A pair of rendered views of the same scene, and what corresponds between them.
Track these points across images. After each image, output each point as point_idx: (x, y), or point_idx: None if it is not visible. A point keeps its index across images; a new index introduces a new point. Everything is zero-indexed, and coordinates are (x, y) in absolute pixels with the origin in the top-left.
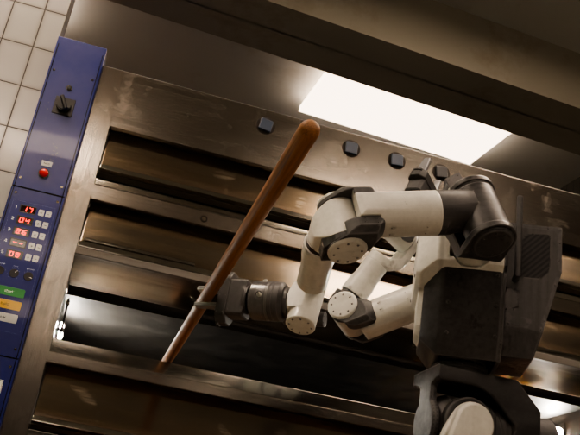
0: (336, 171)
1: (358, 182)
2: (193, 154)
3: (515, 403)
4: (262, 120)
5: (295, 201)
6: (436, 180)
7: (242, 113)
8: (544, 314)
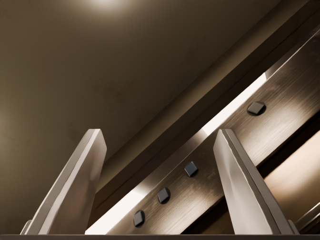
0: (198, 197)
1: (219, 186)
2: None
3: None
4: (134, 217)
5: None
6: (215, 146)
7: (124, 226)
8: None
